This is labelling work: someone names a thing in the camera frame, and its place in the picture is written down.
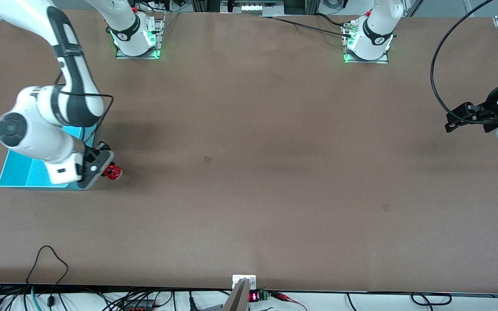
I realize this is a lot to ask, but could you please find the red beetle toy car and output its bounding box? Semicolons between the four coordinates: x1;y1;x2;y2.
103;163;124;181

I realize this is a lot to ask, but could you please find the blue plastic storage box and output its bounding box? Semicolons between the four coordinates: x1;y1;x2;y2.
0;124;98;191

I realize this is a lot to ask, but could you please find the lit electronics box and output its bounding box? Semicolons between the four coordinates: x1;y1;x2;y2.
220;0;285;16

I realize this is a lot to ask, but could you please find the orange power strip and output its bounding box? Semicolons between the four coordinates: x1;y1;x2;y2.
123;300;155;311

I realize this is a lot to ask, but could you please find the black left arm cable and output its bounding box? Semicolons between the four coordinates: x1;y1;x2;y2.
430;0;497;126

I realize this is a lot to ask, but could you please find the looped thin black cable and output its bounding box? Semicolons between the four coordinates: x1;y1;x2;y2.
26;245;69;308

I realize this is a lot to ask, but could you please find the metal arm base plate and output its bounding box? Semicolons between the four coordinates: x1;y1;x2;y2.
115;12;166;60
342;19;390;65

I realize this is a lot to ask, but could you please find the teal cable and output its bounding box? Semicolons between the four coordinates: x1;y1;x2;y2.
30;286;43;311

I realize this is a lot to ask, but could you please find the thick black cable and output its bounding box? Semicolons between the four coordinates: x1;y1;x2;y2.
315;13;352;27

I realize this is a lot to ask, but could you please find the white mount bracket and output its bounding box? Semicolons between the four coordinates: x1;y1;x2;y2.
232;274;257;290

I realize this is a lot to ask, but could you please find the coiled black cable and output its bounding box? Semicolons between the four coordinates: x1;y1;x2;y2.
410;292;453;307

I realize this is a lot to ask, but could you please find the grey metal mount bar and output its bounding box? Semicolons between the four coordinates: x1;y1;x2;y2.
222;278;250;311

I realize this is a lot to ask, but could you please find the long thin black cable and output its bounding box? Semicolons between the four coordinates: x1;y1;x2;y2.
257;15;353;38

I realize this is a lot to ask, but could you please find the red clip lead wire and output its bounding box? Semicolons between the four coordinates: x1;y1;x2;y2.
270;291;309;311

